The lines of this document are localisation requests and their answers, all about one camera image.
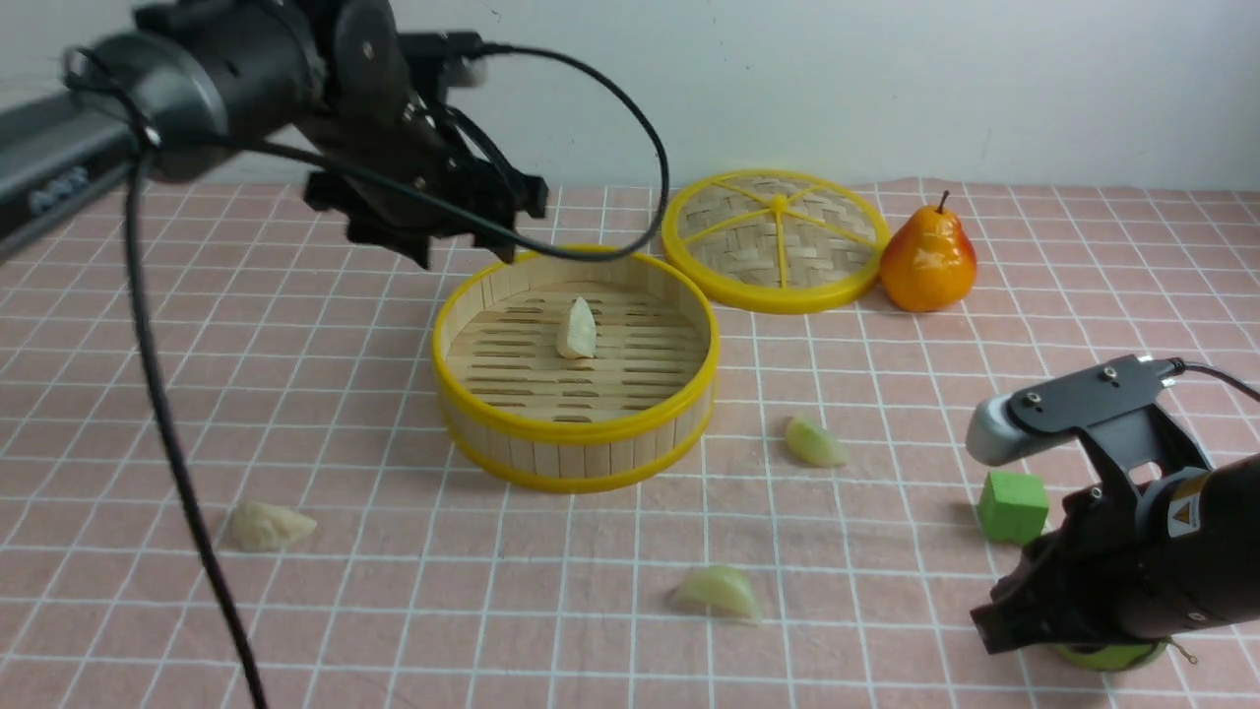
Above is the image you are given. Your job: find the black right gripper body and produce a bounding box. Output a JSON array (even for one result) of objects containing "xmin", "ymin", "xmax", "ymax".
[{"xmin": 971, "ymin": 484, "xmax": 1153, "ymax": 655}]

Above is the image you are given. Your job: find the green toy watermelon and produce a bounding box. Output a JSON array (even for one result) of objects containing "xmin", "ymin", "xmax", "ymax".
[{"xmin": 1051, "ymin": 638, "xmax": 1200, "ymax": 672}]

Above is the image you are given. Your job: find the black right camera cable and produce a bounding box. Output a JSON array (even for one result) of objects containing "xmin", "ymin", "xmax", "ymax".
[{"xmin": 1171, "ymin": 359, "xmax": 1260, "ymax": 403}]

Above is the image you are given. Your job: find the yellow-rimmed woven steamer lid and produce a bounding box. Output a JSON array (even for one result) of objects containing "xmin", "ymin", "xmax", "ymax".
[{"xmin": 662, "ymin": 169, "xmax": 891, "ymax": 315}]

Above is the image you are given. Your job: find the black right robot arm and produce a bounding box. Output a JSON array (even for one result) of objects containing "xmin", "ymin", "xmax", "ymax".
[{"xmin": 971, "ymin": 455, "xmax": 1259, "ymax": 654}]

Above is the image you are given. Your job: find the yellow-rimmed bamboo steamer tray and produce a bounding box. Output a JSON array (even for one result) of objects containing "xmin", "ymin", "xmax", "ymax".
[{"xmin": 431, "ymin": 246, "xmax": 721, "ymax": 494}]

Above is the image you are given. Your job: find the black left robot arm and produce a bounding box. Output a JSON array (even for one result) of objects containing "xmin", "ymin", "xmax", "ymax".
[{"xmin": 1, "ymin": 1, "xmax": 548, "ymax": 268}]

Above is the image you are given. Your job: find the pink checkered tablecloth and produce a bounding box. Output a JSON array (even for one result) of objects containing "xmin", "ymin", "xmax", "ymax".
[{"xmin": 1, "ymin": 178, "xmax": 1257, "ymax": 708}]

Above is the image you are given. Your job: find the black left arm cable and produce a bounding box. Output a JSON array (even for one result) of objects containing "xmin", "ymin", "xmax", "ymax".
[{"xmin": 63, "ymin": 42, "xmax": 672, "ymax": 709}]

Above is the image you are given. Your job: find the greenish dumpling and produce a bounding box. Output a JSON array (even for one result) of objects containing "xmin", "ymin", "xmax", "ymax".
[
  {"xmin": 669, "ymin": 564, "xmax": 762, "ymax": 625},
  {"xmin": 784, "ymin": 416, "xmax": 851, "ymax": 470}
]

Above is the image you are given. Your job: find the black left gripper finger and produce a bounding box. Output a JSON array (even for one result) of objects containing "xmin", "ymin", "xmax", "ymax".
[
  {"xmin": 473, "ymin": 222, "xmax": 518, "ymax": 264},
  {"xmin": 344, "ymin": 222, "xmax": 431, "ymax": 271}
]

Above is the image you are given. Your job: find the pale dumpling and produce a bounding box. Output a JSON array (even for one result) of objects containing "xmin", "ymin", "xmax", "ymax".
[
  {"xmin": 228, "ymin": 501, "xmax": 318, "ymax": 553},
  {"xmin": 554, "ymin": 296, "xmax": 599, "ymax": 360}
]

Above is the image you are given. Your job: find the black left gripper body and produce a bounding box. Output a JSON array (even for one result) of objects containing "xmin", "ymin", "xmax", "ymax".
[{"xmin": 295, "ymin": 1, "xmax": 549, "ymax": 230}]

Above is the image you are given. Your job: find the green foam cube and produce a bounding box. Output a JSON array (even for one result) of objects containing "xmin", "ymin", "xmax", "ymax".
[{"xmin": 977, "ymin": 470, "xmax": 1050, "ymax": 545}]

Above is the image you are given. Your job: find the orange toy pear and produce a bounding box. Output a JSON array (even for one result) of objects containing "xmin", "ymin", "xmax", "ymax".
[{"xmin": 879, "ymin": 190, "xmax": 979, "ymax": 314}]

